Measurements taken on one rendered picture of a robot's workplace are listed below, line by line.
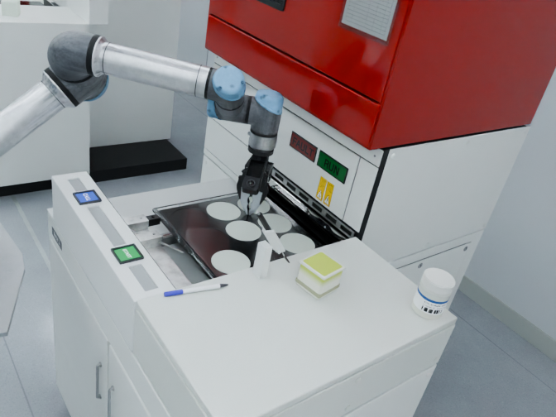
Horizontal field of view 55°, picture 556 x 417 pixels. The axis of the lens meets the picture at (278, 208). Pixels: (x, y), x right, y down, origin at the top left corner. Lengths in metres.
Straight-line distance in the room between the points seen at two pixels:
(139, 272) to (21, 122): 0.51
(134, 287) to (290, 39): 0.77
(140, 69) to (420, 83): 0.66
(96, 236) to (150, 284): 0.21
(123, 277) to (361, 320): 0.52
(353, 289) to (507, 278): 1.83
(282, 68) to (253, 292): 0.66
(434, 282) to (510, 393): 1.57
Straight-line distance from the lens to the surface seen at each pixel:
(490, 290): 3.08
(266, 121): 1.39
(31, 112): 1.47
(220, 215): 1.52
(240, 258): 1.36
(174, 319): 1.08
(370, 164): 1.36
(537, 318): 2.99
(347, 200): 1.44
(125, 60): 1.31
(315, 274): 1.15
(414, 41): 1.25
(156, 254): 1.38
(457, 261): 2.01
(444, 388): 2.56
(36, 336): 2.44
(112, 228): 1.33
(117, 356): 1.34
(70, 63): 1.36
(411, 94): 1.32
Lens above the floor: 1.70
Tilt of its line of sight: 30 degrees down
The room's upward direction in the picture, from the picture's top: 12 degrees clockwise
